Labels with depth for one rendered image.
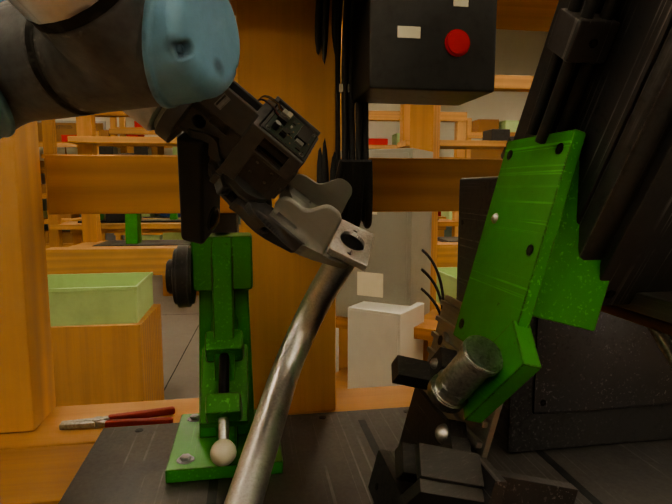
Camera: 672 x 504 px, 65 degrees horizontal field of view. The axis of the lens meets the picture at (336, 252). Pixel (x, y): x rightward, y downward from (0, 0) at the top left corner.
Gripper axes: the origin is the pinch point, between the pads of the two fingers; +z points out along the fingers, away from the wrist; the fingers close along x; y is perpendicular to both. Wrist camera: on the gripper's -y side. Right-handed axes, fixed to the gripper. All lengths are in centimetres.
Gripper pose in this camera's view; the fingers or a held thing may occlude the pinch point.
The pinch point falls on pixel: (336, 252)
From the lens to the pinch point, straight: 53.0
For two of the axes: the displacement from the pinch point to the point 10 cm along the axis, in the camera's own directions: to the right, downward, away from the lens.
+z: 7.6, 6.1, 2.3
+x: 2.0, -5.5, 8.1
